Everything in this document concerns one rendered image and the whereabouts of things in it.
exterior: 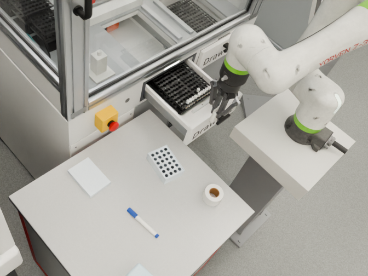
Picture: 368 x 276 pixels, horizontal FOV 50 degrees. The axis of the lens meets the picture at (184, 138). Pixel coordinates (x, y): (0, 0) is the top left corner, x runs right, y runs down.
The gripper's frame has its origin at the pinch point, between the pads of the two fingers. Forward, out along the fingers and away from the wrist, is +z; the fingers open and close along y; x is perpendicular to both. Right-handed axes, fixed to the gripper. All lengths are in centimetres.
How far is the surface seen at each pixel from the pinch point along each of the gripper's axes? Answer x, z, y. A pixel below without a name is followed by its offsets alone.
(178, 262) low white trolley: -41, 17, 28
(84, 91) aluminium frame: -37.5, -11.7, -27.0
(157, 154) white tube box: -20.9, 13.6, -5.2
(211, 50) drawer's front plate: 24.9, 1.0, -24.9
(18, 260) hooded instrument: -78, 9, -2
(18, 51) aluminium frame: -44, -11, -52
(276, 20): 170, 72, -60
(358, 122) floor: 162, 93, 37
